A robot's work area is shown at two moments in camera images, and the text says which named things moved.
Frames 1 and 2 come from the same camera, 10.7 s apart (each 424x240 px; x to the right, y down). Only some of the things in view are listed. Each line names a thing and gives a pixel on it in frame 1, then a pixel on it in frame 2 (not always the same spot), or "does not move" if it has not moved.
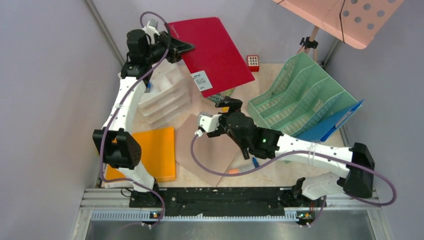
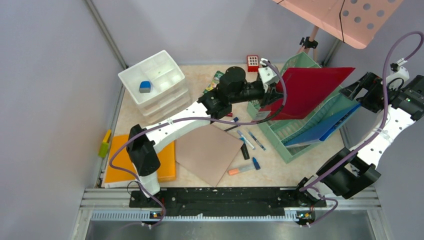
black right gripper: [234, 104] -> [369, 81]
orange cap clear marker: [241, 170] does not move
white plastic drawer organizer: [169, 99] does not move
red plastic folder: [214, 64] -> [305, 87]
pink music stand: [355, 22] does not move
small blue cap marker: [255, 162] does not move
